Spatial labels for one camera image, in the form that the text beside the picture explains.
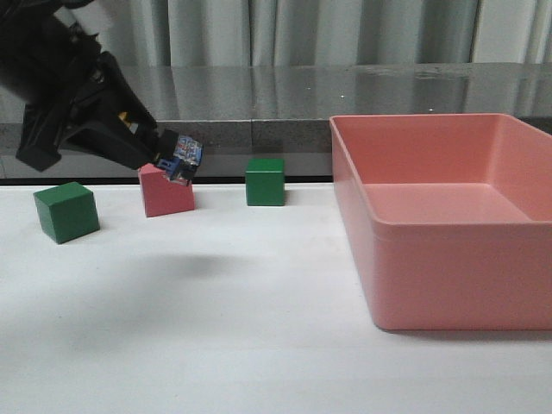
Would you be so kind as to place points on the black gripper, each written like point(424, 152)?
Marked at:
point(46, 63)

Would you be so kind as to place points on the yellow push button switch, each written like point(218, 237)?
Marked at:
point(177, 156)

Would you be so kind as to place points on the grey curtain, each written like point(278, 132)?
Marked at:
point(319, 33)

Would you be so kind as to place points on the pink wooden cube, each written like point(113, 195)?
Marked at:
point(161, 197)

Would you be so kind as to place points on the left green wooden cube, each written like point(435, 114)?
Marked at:
point(67, 212)

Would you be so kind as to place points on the green wooden cube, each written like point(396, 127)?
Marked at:
point(67, 212)
point(265, 182)

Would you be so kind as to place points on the grey stone counter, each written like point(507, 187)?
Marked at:
point(283, 112)

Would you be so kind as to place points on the right green wooden cube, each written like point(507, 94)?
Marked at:
point(265, 182)

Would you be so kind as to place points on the pink plastic bin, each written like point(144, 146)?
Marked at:
point(448, 218)

